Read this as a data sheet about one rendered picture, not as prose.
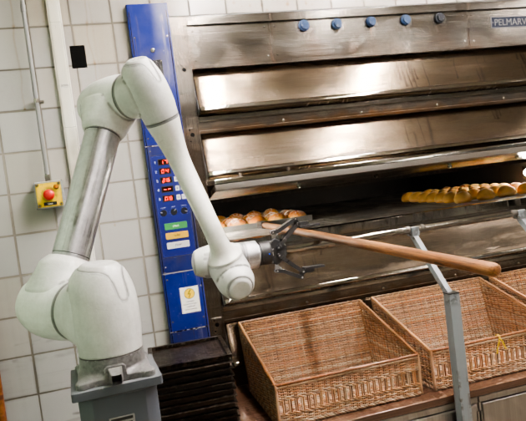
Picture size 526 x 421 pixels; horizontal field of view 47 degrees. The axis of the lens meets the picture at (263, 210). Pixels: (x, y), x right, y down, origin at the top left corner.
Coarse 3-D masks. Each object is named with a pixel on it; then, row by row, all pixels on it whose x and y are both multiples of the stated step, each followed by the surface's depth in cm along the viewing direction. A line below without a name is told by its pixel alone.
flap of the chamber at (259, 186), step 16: (416, 160) 251; (432, 160) 253; (448, 160) 255; (464, 160) 261; (480, 160) 269; (496, 160) 278; (288, 176) 237; (304, 176) 238; (320, 176) 240; (336, 176) 244; (352, 176) 251; (368, 176) 258; (384, 176) 266; (224, 192) 235; (240, 192) 242; (256, 192) 249
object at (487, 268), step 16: (272, 224) 270; (320, 240) 215; (336, 240) 197; (352, 240) 186; (400, 256) 157; (416, 256) 148; (432, 256) 141; (448, 256) 136; (480, 272) 124; (496, 272) 121
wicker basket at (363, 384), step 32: (256, 320) 246; (288, 320) 249; (320, 320) 252; (352, 320) 255; (256, 352) 221; (288, 352) 246; (320, 352) 249; (352, 352) 252; (384, 352) 241; (416, 352) 215; (256, 384) 226; (288, 384) 201; (320, 384) 205; (352, 384) 208; (384, 384) 227; (416, 384) 215; (288, 416) 202; (320, 416) 205
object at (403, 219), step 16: (448, 208) 273; (464, 208) 274; (480, 208) 277; (496, 208) 279; (336, 224) 264; (352, 224) 260; (368, 224) 262; (384, 224) 264; (400, 224) 266; (240, 240) 247; (256, 240) 249; (288, 240) 252
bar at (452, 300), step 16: (432, 224) 228; (448, 224) 230; (464, 224) 232; (368, 240) 222; (416, 240) 224; (432, 272) 216; (448, 288) 209; (448, 304) 206; (448, 320) 208; (448, 336) 209; (464, 352) 207; (464, 368) 207; (464, 384) 208; (464, 400) 208; (464, 416) 208
